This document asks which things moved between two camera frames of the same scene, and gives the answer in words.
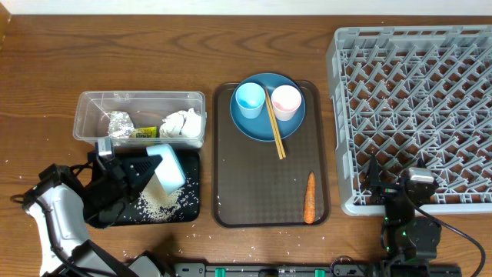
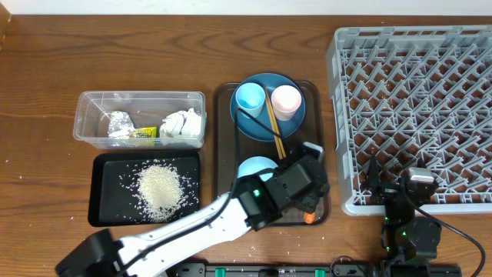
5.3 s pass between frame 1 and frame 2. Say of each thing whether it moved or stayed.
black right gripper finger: stayed
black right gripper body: stayed
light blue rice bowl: moved
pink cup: stayed
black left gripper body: moved
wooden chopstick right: stayed
